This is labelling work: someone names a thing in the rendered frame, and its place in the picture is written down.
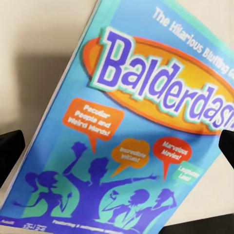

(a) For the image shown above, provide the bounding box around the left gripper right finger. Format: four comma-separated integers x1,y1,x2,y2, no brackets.
218,130,234,169

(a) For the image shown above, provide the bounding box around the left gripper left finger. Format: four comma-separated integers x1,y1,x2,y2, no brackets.
0,130,25,188

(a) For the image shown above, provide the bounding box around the board game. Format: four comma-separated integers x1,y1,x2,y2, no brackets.
0,0,234,234

